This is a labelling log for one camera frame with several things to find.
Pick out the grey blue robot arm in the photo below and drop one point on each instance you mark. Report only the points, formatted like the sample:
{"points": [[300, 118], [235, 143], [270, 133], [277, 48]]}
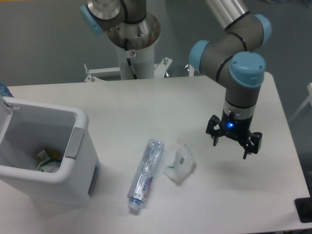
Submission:
{"points": [[230, 62]]}

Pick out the white trash can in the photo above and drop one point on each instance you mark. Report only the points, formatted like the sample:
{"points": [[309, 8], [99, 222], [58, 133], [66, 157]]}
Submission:
{"points": [[29, 127]]}

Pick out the trash inside can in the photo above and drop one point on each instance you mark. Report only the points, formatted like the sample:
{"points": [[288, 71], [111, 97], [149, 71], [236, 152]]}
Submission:
{"points": [[49, 161]]}

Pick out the crushed clear plastic bottle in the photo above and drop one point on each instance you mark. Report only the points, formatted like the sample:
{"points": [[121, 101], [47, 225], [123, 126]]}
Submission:
{"points": [[146, 170]]}

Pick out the black device at table edge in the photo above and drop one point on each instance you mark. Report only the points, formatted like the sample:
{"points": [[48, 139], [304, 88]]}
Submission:
{"points": [[304, 209]]}

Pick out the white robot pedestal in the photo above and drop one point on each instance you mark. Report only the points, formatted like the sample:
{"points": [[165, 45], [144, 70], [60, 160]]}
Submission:
{"points": [[134, 35]]}

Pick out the white frame at right edge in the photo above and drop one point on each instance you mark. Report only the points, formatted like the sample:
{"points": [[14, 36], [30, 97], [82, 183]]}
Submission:
{"points": [[307, 101]]}

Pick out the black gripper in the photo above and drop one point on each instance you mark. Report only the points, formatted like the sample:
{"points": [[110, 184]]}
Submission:
{"points": [[237, 130]]}

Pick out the crumpled clear plastic wrapper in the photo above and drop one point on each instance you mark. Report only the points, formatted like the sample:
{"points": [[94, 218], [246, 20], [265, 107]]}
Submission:
{"points": [[184, 164]]}

